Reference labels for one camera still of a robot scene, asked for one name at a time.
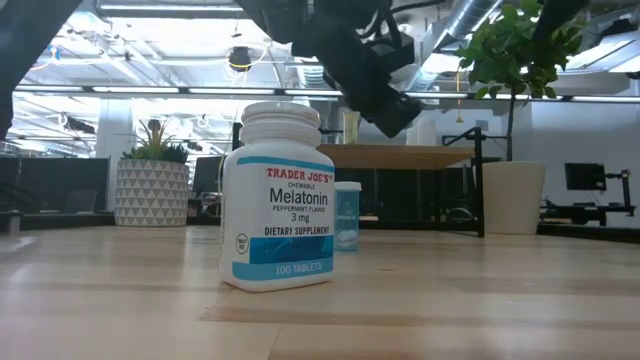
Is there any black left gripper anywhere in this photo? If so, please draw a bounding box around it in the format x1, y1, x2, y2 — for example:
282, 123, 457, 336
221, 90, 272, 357
292, 22, 424, 140

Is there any frosted clear bottle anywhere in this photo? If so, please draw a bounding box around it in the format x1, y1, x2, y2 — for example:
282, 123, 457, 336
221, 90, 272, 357
405, 117, 440, 147

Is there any small blue pill bottle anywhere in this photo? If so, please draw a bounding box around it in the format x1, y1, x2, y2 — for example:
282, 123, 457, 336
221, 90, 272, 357
333, 180, 363, 253

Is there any white melatonin bottle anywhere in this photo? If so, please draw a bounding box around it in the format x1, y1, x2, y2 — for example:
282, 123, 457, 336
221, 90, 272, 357
218, 101, 337, 294

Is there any wooden shelf with black legs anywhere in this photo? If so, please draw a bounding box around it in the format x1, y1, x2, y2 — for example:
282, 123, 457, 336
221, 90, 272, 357
230, 122, 486, 239

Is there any black background monitor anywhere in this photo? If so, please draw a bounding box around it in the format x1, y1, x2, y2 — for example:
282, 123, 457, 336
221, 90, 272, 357
192, 154, 225, 197

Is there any black overhead rig bar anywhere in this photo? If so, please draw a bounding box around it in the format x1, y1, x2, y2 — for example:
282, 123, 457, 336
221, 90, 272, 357
0, 83, 640, 105

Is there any leafy plant in white pot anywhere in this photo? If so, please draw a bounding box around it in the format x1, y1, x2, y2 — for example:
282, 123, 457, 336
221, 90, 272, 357
455, 0, 591, 237

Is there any black monitor on stand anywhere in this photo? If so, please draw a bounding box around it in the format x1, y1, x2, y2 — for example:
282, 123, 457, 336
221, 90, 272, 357
563, 161, 637, 227

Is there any succulent in patterned white pot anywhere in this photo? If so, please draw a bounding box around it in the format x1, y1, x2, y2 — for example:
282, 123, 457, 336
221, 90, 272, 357
113, 118, 191, 229

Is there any dark office partition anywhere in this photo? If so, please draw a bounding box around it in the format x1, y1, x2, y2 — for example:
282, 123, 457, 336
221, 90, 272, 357
0, 154, 111, 215

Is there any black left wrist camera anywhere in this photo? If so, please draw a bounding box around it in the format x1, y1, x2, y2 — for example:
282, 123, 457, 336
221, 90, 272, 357
368, 30, 417, 75

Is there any silver ceiling duct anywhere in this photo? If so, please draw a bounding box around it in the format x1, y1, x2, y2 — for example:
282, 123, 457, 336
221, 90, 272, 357
404, 0, 504, 91

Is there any black overhead camera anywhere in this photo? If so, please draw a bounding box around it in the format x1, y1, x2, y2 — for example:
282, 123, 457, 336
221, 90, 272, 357
227, 44, 254, 74

